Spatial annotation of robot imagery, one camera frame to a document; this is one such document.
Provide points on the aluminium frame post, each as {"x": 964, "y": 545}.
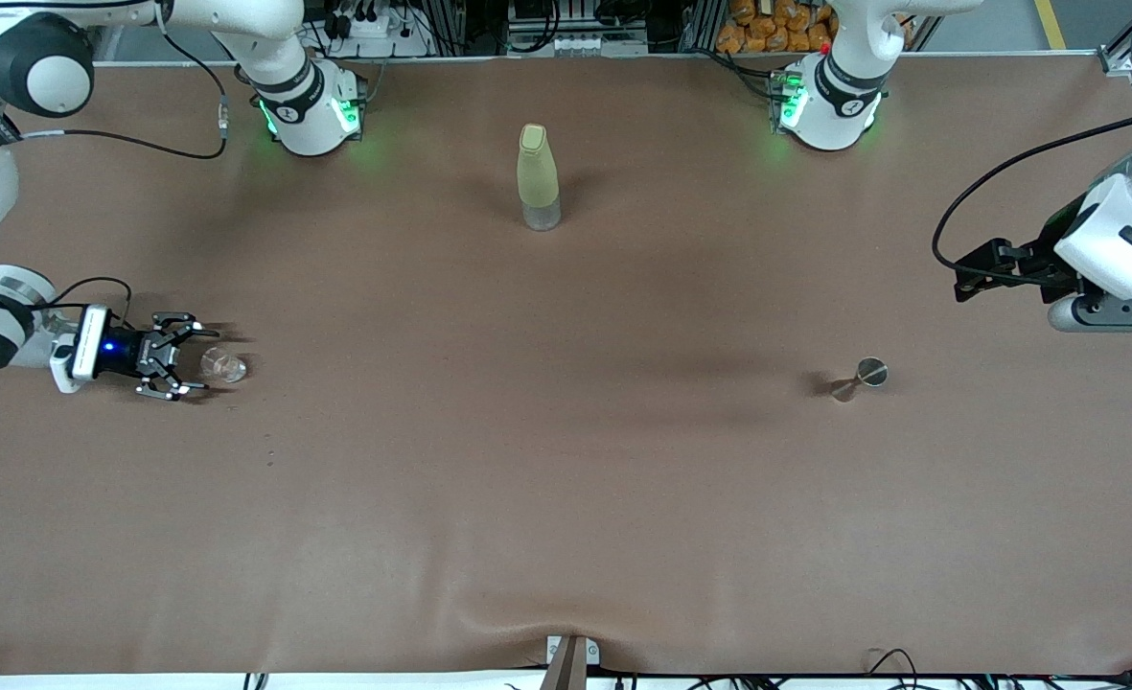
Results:
{"x": 1117, "y": 57}

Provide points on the steel cone jigger cup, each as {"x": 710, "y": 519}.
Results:
{"x": 870, "y": 372}

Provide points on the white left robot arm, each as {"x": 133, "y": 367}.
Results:
{"x": 834, "y": 115}

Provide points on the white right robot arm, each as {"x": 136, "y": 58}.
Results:
{"x": 311, "y": 120}

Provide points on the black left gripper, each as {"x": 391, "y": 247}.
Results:
{"x": 1033, "y": 265}

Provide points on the yellow-green frosted bottle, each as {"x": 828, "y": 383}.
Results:
{"x": 538, "y": 172}

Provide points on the small clear glass cup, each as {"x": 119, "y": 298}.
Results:
{"x": 223, "y": 366}

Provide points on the brown table mat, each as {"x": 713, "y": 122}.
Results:
{"x": 566, "y": 479}

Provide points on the orange snack packets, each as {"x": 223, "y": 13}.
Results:
{"x": 767, "y": 29}

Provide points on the metal table edge clamp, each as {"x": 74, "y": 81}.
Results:
{"x": 570, "y": 656}

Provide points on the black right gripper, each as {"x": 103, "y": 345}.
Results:
{"x": 130, "y": 357}

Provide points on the white power strip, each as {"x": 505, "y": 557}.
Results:
{"x": 374, "y": 34}

